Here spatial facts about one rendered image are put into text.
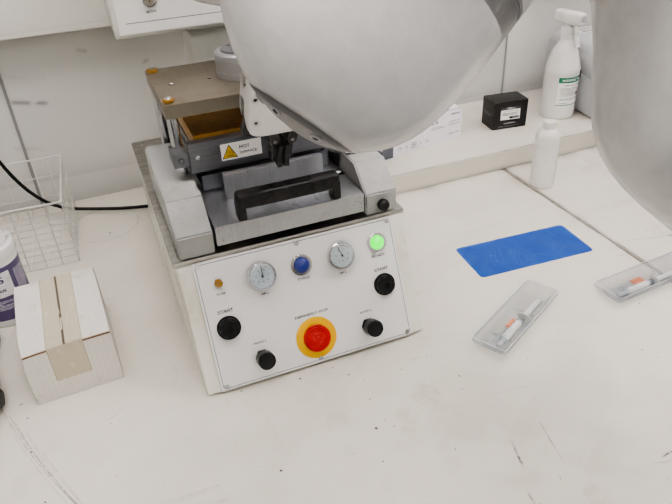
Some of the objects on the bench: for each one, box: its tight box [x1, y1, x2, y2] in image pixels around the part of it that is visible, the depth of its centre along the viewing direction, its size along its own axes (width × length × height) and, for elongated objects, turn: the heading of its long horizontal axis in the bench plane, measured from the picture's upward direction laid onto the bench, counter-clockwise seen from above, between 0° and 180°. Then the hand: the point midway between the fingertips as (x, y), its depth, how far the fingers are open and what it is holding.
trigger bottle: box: [539, 8, 588, 120], centre depth 153 cm, size 9×8×25 cm
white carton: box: [377, 104, 462, 160], centre depth 149 cm, size 12×23×7 cm, turn 126°
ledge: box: [385, 88, 597, 194], centre depth 159 cm, size 30×84×4 cm, turn 116°
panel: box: [191, 216, 412, 392], centre depth 92 cm, size 2×30×19 cm, turn 116°
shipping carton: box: [13, 267, 124, 405], centre depth 96 cm, size 19×13×9 cm
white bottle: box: [529, 119, 561, 189], centre depth 135 cm, size 5×5×14 cm
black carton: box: [482, 91, 529, 131], centre depth 154 cm, size 6×9×7 cm
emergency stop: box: [304, 324, 331, 352], centre depth 93 cm, size 2×4×4 cm, turn 116°
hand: (280, 149), depth 87 cm, fingers closed
